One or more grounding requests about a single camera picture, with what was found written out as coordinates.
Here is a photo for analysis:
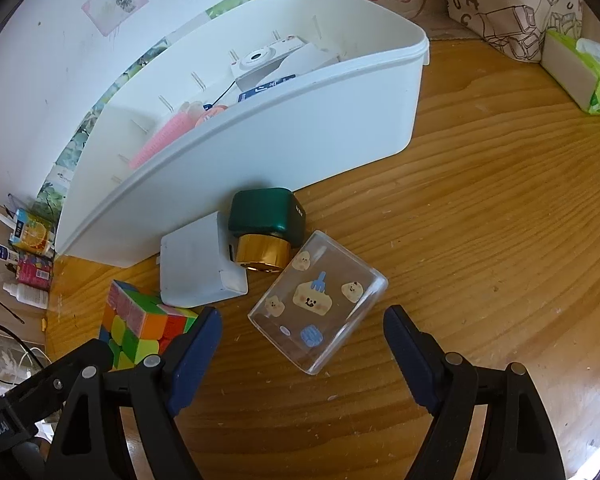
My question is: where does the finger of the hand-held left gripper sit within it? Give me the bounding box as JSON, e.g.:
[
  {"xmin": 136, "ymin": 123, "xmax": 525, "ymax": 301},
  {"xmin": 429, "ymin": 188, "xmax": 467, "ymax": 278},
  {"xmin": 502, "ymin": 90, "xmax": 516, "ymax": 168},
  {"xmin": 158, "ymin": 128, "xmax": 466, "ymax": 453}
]
[{"xmin": 0, "ymin": 338, "xmax": 115, "ymax": 425}]

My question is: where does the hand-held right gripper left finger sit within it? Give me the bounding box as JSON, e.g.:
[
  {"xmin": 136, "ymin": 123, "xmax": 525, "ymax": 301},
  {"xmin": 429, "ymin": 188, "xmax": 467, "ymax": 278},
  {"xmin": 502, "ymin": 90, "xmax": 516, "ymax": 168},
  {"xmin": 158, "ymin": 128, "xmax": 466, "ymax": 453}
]
[{"xmin": 45, "ymin": 306, "xmax": 224, "ymax": 480}]

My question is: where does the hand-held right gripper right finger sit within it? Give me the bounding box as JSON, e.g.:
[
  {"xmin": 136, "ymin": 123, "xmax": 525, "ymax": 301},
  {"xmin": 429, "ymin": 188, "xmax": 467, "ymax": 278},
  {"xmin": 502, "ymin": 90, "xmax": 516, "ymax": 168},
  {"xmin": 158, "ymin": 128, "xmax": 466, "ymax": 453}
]
[{"xmin": 383, "ymin": 305, "xmax": 566, "ymax": 480}]

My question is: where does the clear box with cartoon stickers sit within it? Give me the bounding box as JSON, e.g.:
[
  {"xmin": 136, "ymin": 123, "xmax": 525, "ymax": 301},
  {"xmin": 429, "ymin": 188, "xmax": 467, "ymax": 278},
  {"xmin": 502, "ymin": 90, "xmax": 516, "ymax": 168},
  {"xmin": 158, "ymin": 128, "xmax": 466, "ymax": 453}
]
[{"xmin": 247, "ymin": 230, "xmax": 388, "ymax": 376}]

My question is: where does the white plastic storage box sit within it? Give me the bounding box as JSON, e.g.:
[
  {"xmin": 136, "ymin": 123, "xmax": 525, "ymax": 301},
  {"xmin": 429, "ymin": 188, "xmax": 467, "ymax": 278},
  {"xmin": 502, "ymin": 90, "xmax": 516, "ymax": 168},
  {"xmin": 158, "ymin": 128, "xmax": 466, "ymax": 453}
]
[{"xmin": 55, "ymin": 0, "xmax": 430, "ymax": 268}]

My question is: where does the blue label clear floss box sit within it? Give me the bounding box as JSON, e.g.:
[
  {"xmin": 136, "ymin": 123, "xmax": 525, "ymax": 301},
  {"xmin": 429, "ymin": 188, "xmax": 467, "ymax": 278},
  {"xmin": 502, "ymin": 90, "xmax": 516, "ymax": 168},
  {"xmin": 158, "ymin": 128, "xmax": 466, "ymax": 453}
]
[{"xmin": 237, "ymin": 74, "xmax": 301, "ymax": 103}]

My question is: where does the silver compact digital camera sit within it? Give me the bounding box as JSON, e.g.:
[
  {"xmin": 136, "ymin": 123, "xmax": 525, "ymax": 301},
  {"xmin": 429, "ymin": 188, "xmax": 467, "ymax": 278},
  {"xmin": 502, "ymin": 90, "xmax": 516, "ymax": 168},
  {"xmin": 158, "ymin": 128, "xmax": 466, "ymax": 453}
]
[{"xmin": 230, "ymin": 35, "xmax": 341, "ymax": 92}]

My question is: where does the colourful puzzle cube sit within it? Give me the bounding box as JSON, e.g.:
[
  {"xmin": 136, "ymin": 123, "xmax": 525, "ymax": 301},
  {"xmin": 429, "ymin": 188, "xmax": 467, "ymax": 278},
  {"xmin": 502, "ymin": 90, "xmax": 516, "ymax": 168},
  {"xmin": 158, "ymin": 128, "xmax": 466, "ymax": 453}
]
[{"xmin": 98, "ymin": 280, "xmax": 201, "ymax": 372}]

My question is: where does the small white plastic box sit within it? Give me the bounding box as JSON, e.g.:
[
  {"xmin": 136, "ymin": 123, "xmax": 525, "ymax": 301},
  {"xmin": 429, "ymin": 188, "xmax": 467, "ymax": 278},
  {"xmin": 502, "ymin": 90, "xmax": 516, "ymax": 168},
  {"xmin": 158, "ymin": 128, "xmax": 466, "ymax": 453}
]
[{"xmin": 158, "ymin": 211, "xmax": 249, "ymax": 309}]

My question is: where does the small white bottle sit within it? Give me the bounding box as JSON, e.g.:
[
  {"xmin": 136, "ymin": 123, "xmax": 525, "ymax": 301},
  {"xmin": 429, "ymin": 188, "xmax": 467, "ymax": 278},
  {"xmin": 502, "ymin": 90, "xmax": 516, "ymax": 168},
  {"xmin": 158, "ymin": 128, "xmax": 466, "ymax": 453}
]
[{"xmin": 2, "ymin": 282, "xmax": 50, "ymax": 309}]

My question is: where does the pink printed carton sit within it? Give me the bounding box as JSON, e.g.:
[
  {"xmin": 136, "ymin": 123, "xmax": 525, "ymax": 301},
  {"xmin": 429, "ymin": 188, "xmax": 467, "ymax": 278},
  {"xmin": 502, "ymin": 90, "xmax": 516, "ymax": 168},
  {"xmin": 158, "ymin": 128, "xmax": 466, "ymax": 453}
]
[{"xmin": 16, "ymin": 252, "xmax": 55, "ymax": 291}]

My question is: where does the green cube bottle gold cap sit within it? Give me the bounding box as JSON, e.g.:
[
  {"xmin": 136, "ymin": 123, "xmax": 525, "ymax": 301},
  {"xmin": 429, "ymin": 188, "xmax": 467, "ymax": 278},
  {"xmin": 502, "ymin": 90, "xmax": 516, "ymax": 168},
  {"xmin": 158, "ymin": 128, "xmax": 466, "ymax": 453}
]
[{"xmin": 228, "ymin": 187, "xmax": 307, "ymax": 273}]

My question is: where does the orange round object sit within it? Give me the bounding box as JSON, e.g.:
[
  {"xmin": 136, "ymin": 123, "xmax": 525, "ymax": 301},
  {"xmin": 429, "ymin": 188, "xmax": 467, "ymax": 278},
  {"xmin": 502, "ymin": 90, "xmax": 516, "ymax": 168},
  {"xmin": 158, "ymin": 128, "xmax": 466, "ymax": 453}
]
[{"xmin": 196, "ymin": 105, "xmax": 229, "ymax": 128}]

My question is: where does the green tissue pack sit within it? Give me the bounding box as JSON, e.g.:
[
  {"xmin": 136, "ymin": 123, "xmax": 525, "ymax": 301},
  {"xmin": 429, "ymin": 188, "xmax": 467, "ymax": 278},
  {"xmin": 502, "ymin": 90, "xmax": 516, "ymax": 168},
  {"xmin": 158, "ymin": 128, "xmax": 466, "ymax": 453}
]
[{"xmin": 541, "ymin": 28, "xmax": 600, "ymax": 118}]

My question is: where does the beige printed canvas bag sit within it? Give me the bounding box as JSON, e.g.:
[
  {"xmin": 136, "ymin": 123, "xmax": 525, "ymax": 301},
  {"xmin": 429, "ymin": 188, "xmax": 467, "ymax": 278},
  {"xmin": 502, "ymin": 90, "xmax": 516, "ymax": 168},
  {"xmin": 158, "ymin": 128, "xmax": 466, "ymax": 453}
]
[{"xmin": 445, "ymin": 0, "xmax": 586, "ymax": 64}]

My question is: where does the thin white cable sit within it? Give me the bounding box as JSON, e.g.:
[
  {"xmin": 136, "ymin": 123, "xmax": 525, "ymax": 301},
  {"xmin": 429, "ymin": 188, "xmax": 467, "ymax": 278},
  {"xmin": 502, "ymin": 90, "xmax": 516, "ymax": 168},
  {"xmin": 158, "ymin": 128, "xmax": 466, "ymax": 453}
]
[{"xmin": 0, "ymin": 344, "xmax": 47, "ymax": 387}]

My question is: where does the black cable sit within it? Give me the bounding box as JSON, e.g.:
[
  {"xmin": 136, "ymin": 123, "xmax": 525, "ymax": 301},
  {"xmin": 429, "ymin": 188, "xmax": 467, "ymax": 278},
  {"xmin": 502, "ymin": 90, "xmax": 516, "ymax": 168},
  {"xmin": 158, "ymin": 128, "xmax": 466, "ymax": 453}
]
[{"xmin": 0, "ymin": 294, "xmax": 51, "ymax": 361}]

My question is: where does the pink square wall paper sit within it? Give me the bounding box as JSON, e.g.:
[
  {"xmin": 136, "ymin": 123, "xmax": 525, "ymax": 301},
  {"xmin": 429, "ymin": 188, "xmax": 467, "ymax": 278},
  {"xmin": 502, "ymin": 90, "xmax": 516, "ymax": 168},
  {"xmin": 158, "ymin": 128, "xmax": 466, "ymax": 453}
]
[{"xmin": 81, "ymin": 0, "xmax": 148, "ymax": 37}]

